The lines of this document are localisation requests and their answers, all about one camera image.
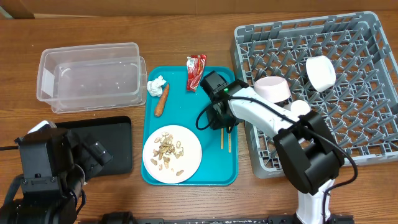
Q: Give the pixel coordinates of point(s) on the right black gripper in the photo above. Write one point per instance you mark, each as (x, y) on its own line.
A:
(215, 124)

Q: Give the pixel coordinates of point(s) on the pink shallow bowl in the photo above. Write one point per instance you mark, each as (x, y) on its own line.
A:
(273, 89)

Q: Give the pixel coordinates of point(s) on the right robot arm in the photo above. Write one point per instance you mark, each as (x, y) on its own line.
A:
(311, 159)

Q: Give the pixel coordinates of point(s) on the red snack wrapper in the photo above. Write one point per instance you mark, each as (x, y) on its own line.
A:
(195, 68)

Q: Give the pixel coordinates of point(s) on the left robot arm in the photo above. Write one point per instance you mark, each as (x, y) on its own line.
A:
(56, 164)

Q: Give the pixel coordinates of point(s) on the black rectangular tray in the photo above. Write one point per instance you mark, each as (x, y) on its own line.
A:
(114, 133)

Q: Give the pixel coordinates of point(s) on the grey dishwasher rack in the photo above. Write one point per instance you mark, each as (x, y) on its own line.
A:
(361, 108)

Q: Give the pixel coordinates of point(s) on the white bowl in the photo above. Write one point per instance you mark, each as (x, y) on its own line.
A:
(320, 72)

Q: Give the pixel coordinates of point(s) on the white cup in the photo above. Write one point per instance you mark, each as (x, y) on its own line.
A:
(298, 107)

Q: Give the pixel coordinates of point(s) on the black mounting rail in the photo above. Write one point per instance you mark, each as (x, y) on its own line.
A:
(127, 217)

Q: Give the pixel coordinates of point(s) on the white plate with peanut shells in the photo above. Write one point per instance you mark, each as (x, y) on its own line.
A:
(172, 154)

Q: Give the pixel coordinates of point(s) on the teal serving tray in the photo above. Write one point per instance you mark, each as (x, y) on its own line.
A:
(218, 167)

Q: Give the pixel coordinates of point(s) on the clear plastic storage bin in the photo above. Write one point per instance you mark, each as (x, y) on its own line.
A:
(92, 77)

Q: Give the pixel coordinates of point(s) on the orange carrot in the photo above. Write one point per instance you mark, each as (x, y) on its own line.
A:
(159, 109)

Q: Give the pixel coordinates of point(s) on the crumpled white tissue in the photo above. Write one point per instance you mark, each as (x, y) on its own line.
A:
(155, 87)

